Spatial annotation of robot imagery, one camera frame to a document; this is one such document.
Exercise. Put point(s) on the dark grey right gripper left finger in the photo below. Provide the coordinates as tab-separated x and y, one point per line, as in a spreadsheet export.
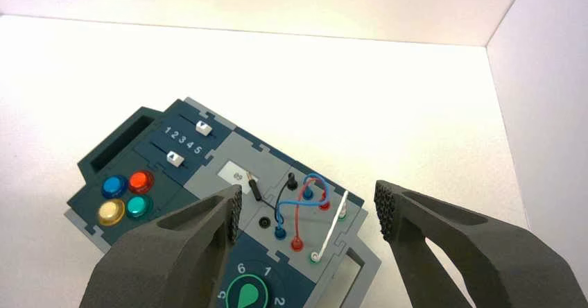
183	260

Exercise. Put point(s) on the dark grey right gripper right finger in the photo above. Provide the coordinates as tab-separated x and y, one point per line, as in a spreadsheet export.
496	250

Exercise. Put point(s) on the green round push button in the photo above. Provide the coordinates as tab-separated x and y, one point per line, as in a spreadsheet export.
139	206

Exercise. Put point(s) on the green rotary dial knob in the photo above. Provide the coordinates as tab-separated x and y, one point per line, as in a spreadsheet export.
248	296

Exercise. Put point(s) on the yellow round push button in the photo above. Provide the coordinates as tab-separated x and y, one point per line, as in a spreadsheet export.
111	212

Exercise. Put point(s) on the red round push button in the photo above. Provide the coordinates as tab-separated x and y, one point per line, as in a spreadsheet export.
141	182

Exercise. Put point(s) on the black round socket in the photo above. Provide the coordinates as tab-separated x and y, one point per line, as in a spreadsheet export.
264	222

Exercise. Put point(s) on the small white display screen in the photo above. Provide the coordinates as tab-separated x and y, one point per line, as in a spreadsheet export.
236	175

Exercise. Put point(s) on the black probe pen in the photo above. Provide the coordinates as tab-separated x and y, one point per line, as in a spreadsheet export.
255	188

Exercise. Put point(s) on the blue round push button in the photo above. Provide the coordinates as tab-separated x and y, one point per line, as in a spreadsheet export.
114	186

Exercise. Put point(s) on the white slider knob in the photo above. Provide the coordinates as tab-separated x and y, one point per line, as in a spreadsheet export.
175	159
204	128

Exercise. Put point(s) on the blue grey task board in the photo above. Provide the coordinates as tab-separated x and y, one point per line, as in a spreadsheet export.
229	159

